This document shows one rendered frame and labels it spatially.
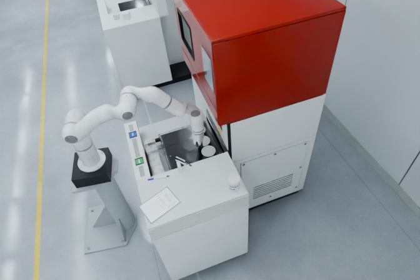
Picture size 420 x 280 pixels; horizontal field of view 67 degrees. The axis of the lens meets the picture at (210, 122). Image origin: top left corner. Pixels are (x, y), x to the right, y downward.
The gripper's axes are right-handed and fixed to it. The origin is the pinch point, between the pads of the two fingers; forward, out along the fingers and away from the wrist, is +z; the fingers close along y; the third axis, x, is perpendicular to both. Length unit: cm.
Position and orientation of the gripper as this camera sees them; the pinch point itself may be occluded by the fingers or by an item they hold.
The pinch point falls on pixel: (200, 145)
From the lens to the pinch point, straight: 223.6
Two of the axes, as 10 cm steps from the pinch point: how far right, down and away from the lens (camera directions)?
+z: 0.8, 6.9, 7.2
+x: 9.6, 1.5, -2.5
